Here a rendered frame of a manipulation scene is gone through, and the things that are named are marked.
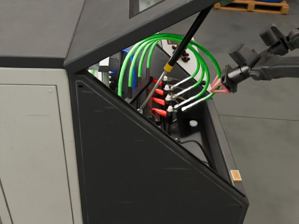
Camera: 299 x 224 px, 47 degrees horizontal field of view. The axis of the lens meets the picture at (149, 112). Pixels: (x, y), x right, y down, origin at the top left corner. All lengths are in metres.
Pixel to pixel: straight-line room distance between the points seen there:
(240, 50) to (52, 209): 0.83
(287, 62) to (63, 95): 0.64
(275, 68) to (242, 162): 1.81
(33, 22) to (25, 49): 0.18
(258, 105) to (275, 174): 0.95
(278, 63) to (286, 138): 2.18
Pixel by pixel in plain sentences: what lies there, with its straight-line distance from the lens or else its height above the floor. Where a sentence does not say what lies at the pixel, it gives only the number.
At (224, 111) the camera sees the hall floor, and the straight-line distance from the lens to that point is 3.39.
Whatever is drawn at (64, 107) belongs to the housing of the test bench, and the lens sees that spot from 0.95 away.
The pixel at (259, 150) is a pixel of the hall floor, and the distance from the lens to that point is 3.04.
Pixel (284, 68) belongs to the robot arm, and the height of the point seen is 1.42.
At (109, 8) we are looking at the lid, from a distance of 1.04.
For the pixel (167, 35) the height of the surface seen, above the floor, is 1.42.
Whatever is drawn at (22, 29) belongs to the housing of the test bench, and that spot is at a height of 1.50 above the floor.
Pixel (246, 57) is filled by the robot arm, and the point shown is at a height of 1.38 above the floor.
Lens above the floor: 1.89
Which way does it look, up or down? 36 degrees down
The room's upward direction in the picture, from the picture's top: 3 degrees clockwise
